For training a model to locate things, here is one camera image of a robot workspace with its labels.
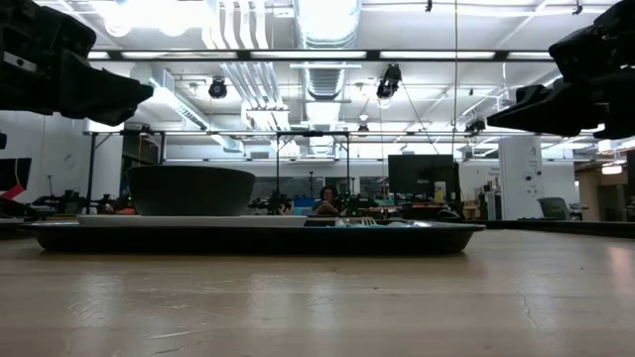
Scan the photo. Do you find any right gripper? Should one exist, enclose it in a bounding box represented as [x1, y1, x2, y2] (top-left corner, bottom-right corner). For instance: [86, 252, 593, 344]
[486, 0, 635, 140]

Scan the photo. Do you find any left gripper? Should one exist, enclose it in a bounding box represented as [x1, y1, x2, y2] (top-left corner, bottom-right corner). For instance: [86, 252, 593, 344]
[0, 0, 155, 127]

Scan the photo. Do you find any black bowl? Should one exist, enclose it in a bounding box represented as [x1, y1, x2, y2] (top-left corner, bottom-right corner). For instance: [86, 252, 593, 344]
[127, 165, 257, 217]

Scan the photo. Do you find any white round plate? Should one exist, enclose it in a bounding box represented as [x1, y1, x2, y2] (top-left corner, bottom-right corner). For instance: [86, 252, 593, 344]
[76, 213, 309, 229]

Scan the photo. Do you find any teal-handled fork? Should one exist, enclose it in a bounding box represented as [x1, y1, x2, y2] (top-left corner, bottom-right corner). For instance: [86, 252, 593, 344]
[338, 216, 379, 228]

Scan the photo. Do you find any black plastic tray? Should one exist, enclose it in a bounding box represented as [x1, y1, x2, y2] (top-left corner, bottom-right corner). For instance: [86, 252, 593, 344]
[19, 219, 486, 257]

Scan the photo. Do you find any white building column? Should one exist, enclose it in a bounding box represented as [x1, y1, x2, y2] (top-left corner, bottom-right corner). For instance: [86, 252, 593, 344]
[498, 133, 545, 221]

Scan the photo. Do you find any black ceiling-hung device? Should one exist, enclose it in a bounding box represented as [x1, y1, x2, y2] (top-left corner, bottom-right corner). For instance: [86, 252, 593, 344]
[375, 63, 403, 109]
[463, 117, 487, 137]
[207, 76, 229, 100]

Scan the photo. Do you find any grey office chair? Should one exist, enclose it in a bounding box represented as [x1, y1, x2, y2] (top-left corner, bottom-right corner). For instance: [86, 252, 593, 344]
[537, 196, 572, 221]

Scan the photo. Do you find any black monitor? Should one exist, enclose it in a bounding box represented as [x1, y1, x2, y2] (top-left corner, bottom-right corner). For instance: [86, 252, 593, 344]
[387, 154, 460, 204]

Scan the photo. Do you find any black overhead light bar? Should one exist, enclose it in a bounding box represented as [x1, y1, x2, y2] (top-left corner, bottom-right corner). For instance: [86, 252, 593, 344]
[86, 49, 557, 63]

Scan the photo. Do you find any person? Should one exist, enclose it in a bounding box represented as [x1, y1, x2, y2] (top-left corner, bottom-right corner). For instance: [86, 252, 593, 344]
[312, 184, 343, 216]

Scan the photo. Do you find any black background rig frame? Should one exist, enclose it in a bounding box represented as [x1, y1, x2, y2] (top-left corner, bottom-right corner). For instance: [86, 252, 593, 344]
[275, 130, 351, 199]
[86, 130, 168, 204]

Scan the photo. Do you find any thin hanging cable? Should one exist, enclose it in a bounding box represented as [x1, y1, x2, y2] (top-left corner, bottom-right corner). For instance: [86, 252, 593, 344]
[451, 0, 460, 156]

